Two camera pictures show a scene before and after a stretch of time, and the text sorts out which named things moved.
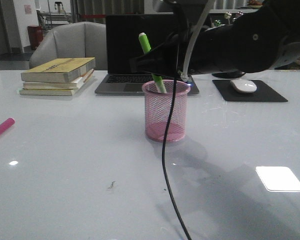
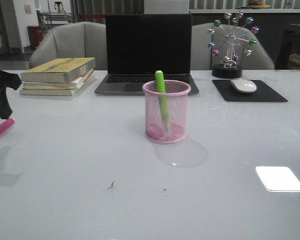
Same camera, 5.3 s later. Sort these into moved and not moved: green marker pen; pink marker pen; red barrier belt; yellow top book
Moved: green marker pen
Not moved: yellow top book; red barrier belt; pink marker pen
